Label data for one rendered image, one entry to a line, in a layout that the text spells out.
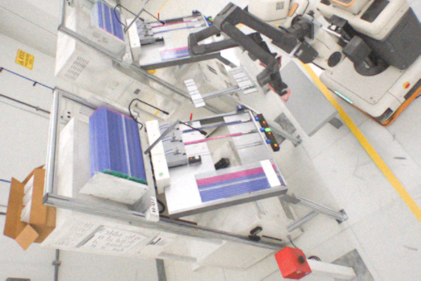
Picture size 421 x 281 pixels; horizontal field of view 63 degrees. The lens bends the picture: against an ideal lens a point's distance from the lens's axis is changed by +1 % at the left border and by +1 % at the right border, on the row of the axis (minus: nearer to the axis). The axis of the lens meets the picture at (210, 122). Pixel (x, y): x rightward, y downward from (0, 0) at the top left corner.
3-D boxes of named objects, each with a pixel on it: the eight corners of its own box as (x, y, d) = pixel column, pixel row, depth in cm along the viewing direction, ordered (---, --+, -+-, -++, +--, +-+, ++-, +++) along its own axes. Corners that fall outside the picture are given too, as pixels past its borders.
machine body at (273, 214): (273, 161, 307) (227, 139, 268) (308, 233, 260) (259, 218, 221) (223, 200, 333) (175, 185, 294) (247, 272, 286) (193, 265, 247)
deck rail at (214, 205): (285, 191, 208) (287, 185, 204) (286, 194, 207) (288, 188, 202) (169, 216, 194) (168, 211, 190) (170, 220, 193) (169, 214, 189)
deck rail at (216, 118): (248, 115, 254) (248, 108, 249) (248, 116, 252) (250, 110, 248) (152, 131, 240) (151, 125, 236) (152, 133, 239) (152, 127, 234)
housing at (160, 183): (158, 133, 240) (157, 119, 230) (171, 191, 207) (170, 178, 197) (147, 135, 239) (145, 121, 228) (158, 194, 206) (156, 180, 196)
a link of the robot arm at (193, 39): (183, 34, 192) (181, 38, 202) (193, 56, 193) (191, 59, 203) (250, 4, 201) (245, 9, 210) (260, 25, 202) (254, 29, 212)
